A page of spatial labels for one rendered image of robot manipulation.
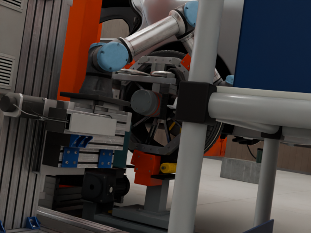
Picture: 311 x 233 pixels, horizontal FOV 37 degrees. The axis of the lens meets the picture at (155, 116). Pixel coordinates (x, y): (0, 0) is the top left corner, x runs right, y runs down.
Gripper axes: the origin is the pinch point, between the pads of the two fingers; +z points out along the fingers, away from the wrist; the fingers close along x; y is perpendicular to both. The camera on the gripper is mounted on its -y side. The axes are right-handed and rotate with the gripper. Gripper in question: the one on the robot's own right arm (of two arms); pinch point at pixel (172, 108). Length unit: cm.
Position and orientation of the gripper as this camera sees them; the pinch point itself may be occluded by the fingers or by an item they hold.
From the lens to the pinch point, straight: 230.3
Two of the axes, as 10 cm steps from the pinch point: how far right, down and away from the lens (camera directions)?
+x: -4.5, -0.7, -8.9
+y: 1.2, -9.9, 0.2
